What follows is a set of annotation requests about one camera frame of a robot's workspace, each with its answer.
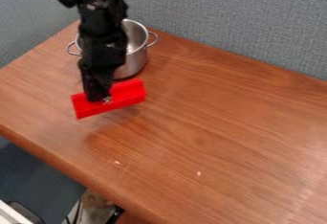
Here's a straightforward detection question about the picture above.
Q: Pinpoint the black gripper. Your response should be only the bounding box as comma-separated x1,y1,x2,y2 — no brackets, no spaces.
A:
78,0,128,102

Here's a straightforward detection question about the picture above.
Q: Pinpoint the red rectangular block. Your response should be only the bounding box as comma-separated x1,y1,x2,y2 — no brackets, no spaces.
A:
71,78,147,119

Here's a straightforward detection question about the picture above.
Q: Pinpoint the stainless steel pot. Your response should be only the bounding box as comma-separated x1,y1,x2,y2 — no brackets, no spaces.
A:
68,19,159,80

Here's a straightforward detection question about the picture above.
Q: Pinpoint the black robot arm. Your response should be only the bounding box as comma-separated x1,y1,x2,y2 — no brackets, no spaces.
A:
58,0,128,102

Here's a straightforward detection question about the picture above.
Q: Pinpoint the white object at corner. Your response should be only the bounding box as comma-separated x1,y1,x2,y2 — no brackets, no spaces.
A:
0,200,44,224

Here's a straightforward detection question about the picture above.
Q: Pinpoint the metal table leg frame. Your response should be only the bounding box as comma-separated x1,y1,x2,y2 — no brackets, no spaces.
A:
63,190,124,224

